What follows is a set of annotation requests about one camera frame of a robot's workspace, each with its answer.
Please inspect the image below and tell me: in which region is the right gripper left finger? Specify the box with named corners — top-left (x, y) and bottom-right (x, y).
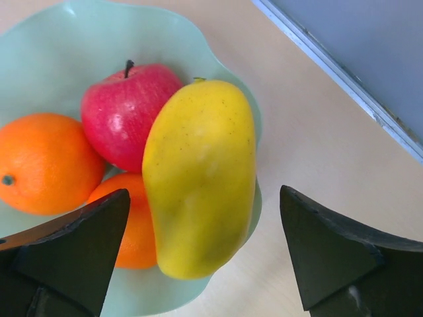
top-left (1, 189), bottom-right (130, 317)

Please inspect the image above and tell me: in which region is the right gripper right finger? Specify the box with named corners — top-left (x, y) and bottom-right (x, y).
top-left (280, 186), bottom-right (422, 316)

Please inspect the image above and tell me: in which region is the red apple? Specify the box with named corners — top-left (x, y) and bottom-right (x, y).
top-left (81, 59), bottom-right (183, 173)

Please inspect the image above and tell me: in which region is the yellow mango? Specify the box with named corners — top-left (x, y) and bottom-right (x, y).
top-left (142, 77), bottom-right (256, 280)

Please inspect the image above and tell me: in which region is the orange fruit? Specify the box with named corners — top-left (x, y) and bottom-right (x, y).
top-left (1, 113), bottom-right (106, 215)
top-left (88, 172), bottom-right (157, 269)

